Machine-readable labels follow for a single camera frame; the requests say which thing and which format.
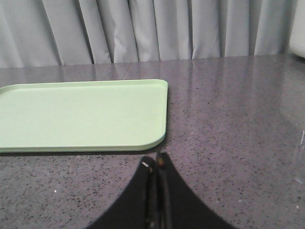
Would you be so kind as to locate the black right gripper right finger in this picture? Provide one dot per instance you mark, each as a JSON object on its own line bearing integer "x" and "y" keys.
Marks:
{"x": 180, "y": 207}

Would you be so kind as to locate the light green plastic tray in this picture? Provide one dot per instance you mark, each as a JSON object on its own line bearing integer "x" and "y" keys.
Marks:
{"x": 95, "y": 116}

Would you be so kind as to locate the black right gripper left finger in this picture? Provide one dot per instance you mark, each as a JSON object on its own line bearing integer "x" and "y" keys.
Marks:
{"x": 131, "y": 209}

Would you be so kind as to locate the white appliance at edge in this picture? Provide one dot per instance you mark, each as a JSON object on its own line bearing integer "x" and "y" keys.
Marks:
{"x": 297, "y": 38}

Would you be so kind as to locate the grey pleated curtain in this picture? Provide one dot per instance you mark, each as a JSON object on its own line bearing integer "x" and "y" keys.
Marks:
{"x": 69, "y": 32}

